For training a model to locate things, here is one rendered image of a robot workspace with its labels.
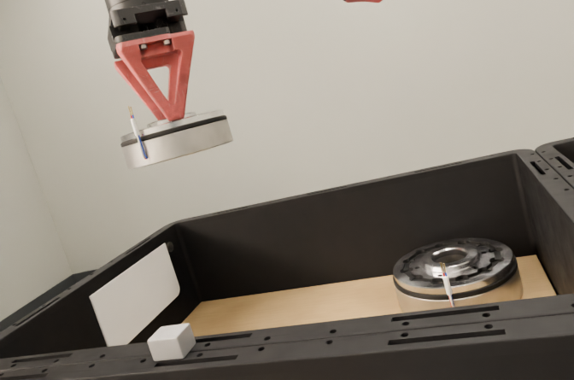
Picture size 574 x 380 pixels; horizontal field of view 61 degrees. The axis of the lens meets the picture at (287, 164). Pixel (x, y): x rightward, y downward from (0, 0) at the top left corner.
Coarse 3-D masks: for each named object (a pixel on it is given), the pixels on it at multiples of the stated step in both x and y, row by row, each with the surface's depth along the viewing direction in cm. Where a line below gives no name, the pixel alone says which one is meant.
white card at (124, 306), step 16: (160, 256) 52; (128, 272) 47; (144, 272) 49; (160, 272) 51; (112, 288) 44; (128, 288) 46; (144, 288) 49; (160, 288) 51; (176, 288) 54; (96, 304) 42; (112, 304) 44; (128, 304) 46; (144, 304) 48; (160, 304) 50; (112, 320) 44; (128, 320) 45; (144, 320) 48; (112, 336) 43; (128, 336) 45
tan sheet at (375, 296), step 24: (528, 264) 44; (312, 288) 52; (336, 288) 51; (360, 288) 49; (384, 288) 48; (528, 288) 40; (552, 288) 39; (192, 312) 55; (216, 312) 53; (240, 312) 52; (264, 312) 50; (288, 312) 48; (312, 312) 47; (336, 312) 46; (360, 312) 44; (384, 312) 43
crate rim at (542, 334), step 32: (512, 320) 19; (544, 320) 18; (224, 352) 23; (256, 352) 22; (288, 352) 21; (320, 352) 21; (352, 352) 20; (384, 352) 19; (416, 352) 19; (448, 352) 19; (480, 352) 18; (512, 352) 18
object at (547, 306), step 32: (480, 160) 45; (320, 192) 51; (544, 192) 33; (192, 224) 56; (128, 256) 48; (32, 320) 36; (352, 320) 22; (384, 320) 22; (416, 320) 21; (448, 320) 20; (480, 320) 20; (64, 352) 28; (96, 352) 27; (128, 352) 26; (192, 352) 24
